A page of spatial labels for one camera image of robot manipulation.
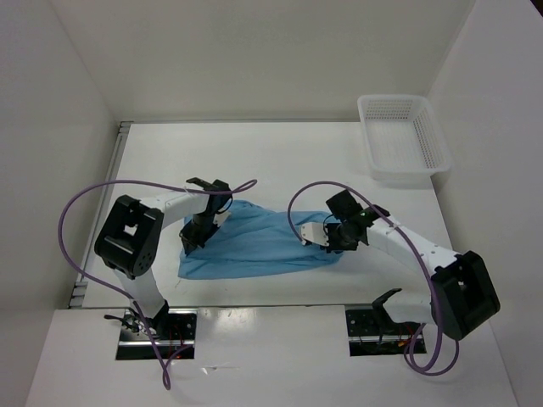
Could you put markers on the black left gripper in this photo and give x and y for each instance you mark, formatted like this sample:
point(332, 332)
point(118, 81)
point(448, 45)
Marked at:
point(190, 241)

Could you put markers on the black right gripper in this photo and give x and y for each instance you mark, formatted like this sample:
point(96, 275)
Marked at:
point(333, 246)

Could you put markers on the light blue mesh shorts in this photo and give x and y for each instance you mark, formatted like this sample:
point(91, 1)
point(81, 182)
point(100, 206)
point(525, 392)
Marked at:
point(253, 242)

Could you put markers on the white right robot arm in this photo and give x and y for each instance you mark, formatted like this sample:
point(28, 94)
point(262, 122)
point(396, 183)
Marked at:
point(461, 293)

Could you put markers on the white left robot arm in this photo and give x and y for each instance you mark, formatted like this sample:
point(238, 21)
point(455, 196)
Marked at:
point(129, 240)

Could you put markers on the white perforated plastic basket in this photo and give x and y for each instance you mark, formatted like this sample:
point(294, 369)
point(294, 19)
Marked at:
point(403, 138)

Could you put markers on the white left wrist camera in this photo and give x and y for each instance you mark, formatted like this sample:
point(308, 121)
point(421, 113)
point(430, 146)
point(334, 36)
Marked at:
point(219, 219)

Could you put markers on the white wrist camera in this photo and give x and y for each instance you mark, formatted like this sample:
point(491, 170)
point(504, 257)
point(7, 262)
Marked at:
point(219, 219)
point(313, 233)

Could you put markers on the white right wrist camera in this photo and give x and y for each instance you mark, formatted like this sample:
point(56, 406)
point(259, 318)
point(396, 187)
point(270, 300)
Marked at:
point(313, 233)

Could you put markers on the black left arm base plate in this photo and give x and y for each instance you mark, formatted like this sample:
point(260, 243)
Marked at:
point(177, 341)

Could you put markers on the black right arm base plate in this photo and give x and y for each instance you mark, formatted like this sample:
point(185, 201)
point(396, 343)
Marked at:
point(368, 337)

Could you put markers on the aluminium table edge rail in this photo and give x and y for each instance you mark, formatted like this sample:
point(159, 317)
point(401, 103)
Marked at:
point(80, 286)

